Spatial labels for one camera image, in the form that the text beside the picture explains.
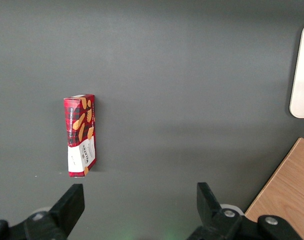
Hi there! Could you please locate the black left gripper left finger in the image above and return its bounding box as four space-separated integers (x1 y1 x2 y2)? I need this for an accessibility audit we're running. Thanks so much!
0 184 85 240

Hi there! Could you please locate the red tartan shortbread box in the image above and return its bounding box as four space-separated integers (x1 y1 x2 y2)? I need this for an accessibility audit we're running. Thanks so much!
63 93 97 178

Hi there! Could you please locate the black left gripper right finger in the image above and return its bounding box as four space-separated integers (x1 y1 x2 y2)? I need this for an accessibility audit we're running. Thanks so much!
186 182 301 240

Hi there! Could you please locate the oak wooden drawer cabinet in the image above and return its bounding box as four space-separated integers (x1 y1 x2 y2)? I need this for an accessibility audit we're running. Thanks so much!
244 136 304 240

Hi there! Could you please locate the cream plastic tray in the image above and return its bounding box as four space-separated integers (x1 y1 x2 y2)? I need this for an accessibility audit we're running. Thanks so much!
288 20 304 119

